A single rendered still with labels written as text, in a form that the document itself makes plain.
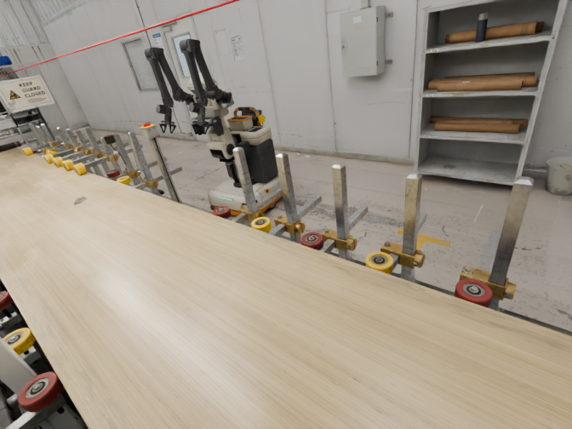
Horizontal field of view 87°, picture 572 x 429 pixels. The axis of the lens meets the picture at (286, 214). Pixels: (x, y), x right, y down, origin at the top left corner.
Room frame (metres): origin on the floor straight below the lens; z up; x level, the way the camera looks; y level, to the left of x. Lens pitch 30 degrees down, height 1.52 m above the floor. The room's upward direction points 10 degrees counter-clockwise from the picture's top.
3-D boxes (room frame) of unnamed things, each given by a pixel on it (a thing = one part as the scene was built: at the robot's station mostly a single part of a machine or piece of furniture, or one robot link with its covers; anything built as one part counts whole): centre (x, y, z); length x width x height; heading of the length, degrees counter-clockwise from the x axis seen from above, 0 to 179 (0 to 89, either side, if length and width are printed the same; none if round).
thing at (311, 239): (0.87, -0.07, 0.85); 0.08 x 0.08 x 0.11
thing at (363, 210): (1.01, -0.21, 0.80); 0.43 x 0.03 x 0.04; 136
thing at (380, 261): (0.69, -0.25, 0.85); 0.08 x 0.08 x 0.11
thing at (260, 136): (3.05, 0.30, 0.59); 0.55 x 0.34 x 0.83; 51
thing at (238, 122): (3.07, 0.28, 0.87); 0.23 x 0.15 x 0.11; 51
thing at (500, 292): (0.61, -0.55, 0.81); 0.14 x 0.06 x 0.05; 46
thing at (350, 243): (0.96, -0.19, 0.81); 0.14 x 0.06 x 0.05; 46
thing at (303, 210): (1.18, -0.03, 0.81); 0.43 x 0.03 x 0.04; 136
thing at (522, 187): (0.60, -0.57, 0.92); 0.04 x 0.04 x 0.48; 46
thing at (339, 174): (0.94, -0.21, 0.89); 0.04 x 0.04 x 0.48; 46
